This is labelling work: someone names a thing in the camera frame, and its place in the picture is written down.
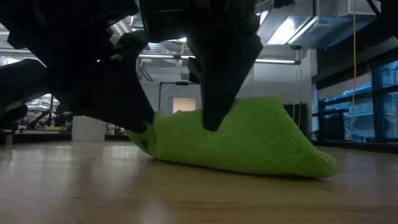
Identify potted plant in white pot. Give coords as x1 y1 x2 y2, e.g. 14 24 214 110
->
71 115 108 142

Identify black background stand frame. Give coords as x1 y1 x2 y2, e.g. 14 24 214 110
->
158 81 203 113

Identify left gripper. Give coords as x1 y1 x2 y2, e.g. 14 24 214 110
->
0 0 155 134

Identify green microfiber towel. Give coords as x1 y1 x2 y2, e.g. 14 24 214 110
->
126 96 338 180

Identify long ceiling light strip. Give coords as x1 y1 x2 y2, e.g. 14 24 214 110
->
0 49 302 65

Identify black background panel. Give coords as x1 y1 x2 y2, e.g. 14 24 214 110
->
282 103 308 138

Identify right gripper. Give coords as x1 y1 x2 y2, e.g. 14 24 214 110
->
139 0 264 132

